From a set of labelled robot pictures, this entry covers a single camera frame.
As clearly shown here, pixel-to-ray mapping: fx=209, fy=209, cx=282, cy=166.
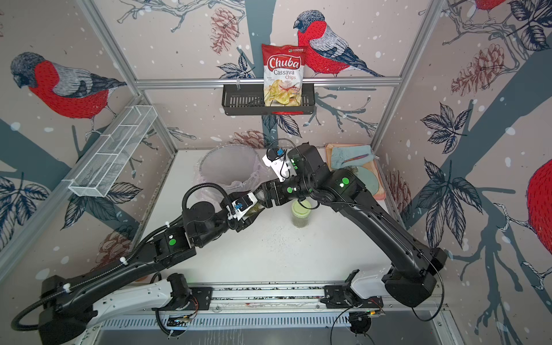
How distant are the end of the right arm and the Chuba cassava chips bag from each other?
1.55ft

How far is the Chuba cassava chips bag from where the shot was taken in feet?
2.78

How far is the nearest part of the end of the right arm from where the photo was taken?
1.69ft
